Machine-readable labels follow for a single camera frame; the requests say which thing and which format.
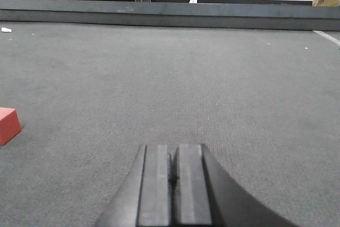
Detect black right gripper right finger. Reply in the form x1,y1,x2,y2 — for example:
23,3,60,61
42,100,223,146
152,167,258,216
175,144,294,226

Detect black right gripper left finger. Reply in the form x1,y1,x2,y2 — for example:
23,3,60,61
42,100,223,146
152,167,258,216
95,145,171,226

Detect red magnetic cube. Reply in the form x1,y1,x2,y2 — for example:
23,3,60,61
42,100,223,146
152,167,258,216
0,107,22,146

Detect dark grey table mat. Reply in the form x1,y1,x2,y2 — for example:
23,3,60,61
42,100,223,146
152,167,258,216
1,22,339,226

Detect white paper scrap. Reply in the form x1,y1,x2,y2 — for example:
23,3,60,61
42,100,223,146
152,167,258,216
1,27,12,33

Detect black metal frame rails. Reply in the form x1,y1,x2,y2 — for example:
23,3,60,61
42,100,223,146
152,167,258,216
1,0,339,31

